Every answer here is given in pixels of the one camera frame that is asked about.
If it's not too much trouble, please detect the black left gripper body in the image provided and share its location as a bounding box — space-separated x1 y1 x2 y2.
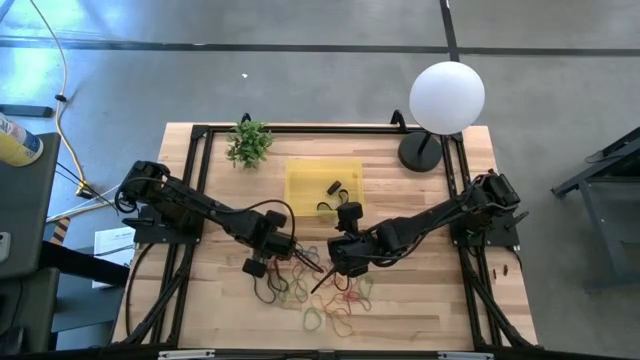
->
258 229 300 263

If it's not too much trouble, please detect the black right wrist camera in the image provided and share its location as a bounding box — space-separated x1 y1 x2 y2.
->
335 200 365 234

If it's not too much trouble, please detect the yellow white canister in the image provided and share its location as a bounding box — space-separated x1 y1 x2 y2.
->
0 112 45 168

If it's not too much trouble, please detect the dark grey side desk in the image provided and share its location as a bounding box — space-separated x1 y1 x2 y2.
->
0 131 62 281

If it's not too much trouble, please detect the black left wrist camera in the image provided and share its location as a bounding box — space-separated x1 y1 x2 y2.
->
241 257 268 279

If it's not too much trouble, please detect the white globe lamp black stand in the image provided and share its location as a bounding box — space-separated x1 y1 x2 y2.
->
397 60 487 174

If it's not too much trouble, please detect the dark metal cart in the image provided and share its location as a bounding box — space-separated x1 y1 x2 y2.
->
550 125 640 294

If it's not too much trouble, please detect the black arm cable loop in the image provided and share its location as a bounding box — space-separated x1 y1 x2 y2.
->
113 175 151 215

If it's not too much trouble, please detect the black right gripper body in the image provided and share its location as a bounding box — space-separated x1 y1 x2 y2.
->
326 232 376 279

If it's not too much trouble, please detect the white paper sheet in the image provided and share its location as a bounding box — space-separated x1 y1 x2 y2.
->
91 226 137 290

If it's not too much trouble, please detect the yellow rubber band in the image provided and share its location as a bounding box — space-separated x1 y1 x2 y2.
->
326 310 355 339

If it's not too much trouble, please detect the black metal table frame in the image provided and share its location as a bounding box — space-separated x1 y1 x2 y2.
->
110 110 540 351

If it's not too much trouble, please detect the translucent yellow plastic bin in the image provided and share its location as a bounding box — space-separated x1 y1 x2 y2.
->
283 157 366 218

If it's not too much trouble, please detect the red rubber band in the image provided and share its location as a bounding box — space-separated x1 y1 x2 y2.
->
329 278 362 307
266 258 292 294
311 293 352 322

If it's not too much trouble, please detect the black yellow striped tape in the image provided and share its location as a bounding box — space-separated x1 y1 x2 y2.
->
48 216 72 247

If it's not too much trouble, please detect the teal rubber band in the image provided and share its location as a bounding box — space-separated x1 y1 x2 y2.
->
298 244 322 267

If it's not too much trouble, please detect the green rubber band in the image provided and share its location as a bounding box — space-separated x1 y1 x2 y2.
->
356 274 376 312
302 305 326 333
278 276 309 305

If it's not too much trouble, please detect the yellow floor cable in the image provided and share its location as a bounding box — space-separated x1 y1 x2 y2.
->
27 0 89 199

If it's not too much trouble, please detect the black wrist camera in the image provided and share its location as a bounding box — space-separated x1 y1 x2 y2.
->
335 200 365 234
241 257 268 279

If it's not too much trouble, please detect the flat black bar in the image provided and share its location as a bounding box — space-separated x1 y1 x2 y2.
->
0 103 55 119

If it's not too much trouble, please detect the green plant in white pot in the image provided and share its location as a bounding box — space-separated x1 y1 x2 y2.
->
225 118 275 170

